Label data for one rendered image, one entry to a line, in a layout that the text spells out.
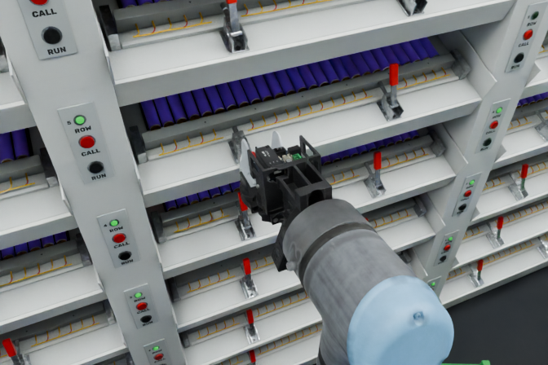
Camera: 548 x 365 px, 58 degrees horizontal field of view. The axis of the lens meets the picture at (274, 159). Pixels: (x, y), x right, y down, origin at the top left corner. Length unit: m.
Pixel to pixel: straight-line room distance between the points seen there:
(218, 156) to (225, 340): 0.56
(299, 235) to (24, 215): 0.41
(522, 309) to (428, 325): 1.39
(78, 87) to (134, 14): 0.12
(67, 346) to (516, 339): 1.26
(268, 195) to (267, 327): 0.69
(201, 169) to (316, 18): 0.27
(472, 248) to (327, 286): 1.03
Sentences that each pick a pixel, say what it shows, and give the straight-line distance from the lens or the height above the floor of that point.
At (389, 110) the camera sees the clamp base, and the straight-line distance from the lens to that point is 0.85.
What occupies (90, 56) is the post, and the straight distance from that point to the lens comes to 0.60.
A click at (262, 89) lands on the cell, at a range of 0.81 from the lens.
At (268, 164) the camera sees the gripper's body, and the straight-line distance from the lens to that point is 0.55.
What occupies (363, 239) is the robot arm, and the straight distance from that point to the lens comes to 0.46.
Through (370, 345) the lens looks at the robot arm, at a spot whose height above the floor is 1.04.
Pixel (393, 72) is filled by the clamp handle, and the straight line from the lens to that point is 0.83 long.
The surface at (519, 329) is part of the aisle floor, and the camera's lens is 1.76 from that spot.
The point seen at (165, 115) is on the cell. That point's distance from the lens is 0.78.
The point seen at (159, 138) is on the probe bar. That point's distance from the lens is 0.75.
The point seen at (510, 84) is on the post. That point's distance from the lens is 0.99.
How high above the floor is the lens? 1.40
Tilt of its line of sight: 42 degrees down
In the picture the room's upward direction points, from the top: straight up
